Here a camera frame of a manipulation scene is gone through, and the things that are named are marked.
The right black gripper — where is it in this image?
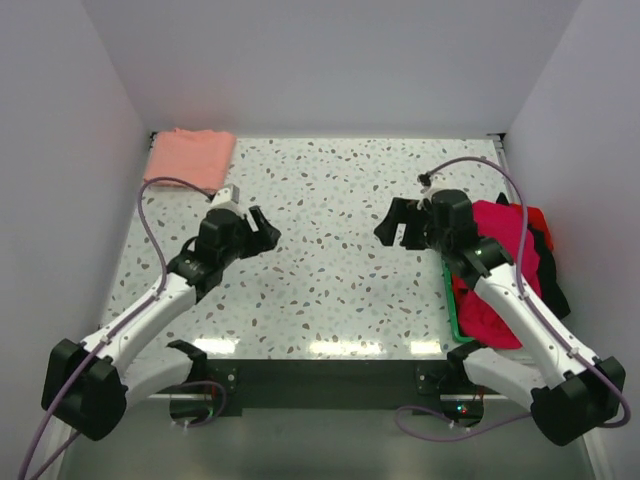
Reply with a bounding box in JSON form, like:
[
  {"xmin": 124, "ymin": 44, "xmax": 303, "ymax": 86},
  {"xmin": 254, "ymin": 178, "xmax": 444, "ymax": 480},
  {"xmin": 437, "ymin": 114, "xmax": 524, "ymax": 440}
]
[{"xmin": 373, "ymin": 197, "xmax": 450, "ymax": 254}]

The salmon pink t shirt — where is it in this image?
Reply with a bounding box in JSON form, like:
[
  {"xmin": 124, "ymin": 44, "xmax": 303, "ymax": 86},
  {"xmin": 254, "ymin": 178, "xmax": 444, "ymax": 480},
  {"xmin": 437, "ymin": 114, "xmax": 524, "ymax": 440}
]
[{"xmin": 143, "ymin": 128, "xmax": 237, "ymax": 192}]

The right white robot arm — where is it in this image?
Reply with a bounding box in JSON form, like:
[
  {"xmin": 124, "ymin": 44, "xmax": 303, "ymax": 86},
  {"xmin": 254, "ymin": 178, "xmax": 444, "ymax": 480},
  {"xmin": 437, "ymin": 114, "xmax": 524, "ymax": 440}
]
[{"xmin": 374, "ymin": 189, "xmax": 630, "ymax": 446}]

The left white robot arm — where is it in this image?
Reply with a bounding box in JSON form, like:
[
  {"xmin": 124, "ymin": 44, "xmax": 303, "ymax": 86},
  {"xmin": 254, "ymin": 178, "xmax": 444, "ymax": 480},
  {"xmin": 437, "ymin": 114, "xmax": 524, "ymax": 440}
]
[{"xmin": 41, "ymin": 206, "xmax": 281, "ymax": 441}]

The green plastic bin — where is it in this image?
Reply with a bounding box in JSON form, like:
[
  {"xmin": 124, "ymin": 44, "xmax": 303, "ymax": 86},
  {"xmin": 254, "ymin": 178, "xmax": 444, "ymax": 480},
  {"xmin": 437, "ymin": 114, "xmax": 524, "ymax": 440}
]
[{"xmin": 441, "ymin": 261, "xmax": 474, "ymax": 344}]

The magenta t shirt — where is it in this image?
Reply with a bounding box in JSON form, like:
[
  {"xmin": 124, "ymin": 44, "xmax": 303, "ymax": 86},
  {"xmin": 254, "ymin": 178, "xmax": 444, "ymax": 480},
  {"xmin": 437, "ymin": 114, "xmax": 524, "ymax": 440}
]
[{"xmin": 452, "ymin": 199, "xmax": 544, "ymax": 350}]

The red t shirt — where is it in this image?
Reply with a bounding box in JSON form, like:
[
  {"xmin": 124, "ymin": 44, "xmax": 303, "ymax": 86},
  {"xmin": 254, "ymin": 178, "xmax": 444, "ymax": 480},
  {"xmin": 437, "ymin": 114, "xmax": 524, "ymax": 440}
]
[{"xmin": 525, "ymin": 206, "xmax": 554, "ymax": 252}]

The black t shirt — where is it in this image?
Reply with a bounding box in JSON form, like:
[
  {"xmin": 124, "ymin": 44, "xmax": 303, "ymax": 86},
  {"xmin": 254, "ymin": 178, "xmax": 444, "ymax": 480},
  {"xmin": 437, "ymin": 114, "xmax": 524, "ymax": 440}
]
[{"xmin": 483, "ymin": 193, "xmax": 571, "ymax": 320}]

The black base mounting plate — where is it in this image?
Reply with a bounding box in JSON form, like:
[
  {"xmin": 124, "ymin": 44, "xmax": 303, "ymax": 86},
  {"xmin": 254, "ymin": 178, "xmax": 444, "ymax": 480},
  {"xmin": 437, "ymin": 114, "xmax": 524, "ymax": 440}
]
[{"xmin": 167, "ymin": 339, "xmax": 506, "ymax": 426}]

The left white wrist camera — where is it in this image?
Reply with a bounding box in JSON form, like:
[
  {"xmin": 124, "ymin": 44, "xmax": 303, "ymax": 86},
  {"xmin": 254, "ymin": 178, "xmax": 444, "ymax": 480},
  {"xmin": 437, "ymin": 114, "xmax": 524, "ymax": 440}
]
[{"xmin": 210, "ymin": 184, "xmax": 240, "ymax": 210}]

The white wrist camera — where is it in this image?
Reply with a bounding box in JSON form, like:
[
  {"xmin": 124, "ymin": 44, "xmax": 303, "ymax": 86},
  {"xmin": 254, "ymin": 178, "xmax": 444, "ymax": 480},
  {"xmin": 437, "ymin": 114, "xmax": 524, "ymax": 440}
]
[
  {"xmin": 417, "ymin": 172, "xmax": 446, "ymax": 210},
  {"xmin": 210, "ymin": 184, "xmax": 240, "ymax": 210}
]

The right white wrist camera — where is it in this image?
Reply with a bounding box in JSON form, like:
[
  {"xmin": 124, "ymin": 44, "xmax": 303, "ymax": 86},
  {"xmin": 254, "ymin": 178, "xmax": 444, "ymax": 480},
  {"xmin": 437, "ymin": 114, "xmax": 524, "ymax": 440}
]
[{"xmin": 417, "ymin": 172, "xmax": 446, "ymax": 210}]

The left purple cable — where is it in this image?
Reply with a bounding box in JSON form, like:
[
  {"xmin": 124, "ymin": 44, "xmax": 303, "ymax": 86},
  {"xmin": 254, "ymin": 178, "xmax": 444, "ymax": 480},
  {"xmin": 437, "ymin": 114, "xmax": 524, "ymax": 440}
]
[{"xmin": 17, "ymin": 177, "xmax": 229, "ymax": 480}]

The purple cable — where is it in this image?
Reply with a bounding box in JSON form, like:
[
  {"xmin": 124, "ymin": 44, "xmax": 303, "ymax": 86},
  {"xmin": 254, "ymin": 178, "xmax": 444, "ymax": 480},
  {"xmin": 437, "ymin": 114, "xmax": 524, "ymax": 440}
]
[
  {"xmin": 17, "ymin": 177, "xmax": 229, "ymax": 480},
  {"xmin": 394, "ymin": 155, "xmax": 632, "ymax": 441}
]

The aluminium rail frame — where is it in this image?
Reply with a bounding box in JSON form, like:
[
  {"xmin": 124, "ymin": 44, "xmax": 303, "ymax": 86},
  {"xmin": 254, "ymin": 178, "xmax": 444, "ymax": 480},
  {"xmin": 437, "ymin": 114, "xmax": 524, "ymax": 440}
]
[{"xmin": 46, "ymin": 138, "xmax": 595, "ymax": 479}]

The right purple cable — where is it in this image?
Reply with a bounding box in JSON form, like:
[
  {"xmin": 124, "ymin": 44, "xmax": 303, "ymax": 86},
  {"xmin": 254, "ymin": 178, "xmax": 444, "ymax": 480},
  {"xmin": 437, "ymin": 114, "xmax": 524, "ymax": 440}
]
[{"xmin": 394, "ymin": 155, "xmax": 632, "ymax": 441}]

